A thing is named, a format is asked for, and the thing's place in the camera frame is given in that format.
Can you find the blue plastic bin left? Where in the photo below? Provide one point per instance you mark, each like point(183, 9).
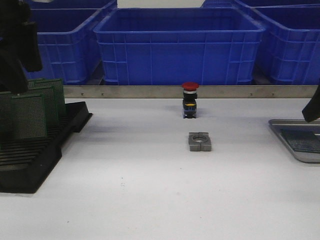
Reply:
point(67, 44)

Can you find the red emergency stop button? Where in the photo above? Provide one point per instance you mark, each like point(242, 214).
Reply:
point(189, 99)

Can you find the blue plastic bin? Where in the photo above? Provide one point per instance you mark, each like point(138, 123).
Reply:
point(67, 44)
point(171, 46)
point(289, 52)

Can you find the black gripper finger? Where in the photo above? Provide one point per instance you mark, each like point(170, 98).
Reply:
point(311, 111)
point(30, 54)
point(12, 77)

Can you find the silver metal tray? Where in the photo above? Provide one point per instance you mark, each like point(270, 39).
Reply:
point(300, 125)

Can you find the blue bin back right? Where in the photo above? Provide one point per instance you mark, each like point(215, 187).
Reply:
point(258, 3)

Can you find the blue bin back left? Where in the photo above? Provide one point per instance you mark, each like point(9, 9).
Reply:
point(71, 4)

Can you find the green perforated circuit board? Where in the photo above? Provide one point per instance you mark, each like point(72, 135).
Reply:
point(28, 116)
point(50, 106)
point(301, 141)
point(32, 82)
point(6, 117)
point(58, 89)

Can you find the grey split clamp block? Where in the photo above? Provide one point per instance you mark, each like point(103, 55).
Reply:
point(199, 142)

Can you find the blue plastic bin right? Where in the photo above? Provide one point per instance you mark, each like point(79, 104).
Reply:
point(289, 52)

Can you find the black slotted board rack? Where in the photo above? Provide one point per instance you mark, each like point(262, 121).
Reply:
point(25, 164)

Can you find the blue plastic bin centre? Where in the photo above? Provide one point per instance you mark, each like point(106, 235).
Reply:
point(171, 46)

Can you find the metal rail strip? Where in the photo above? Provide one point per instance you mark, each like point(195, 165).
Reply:
point(176, 91)

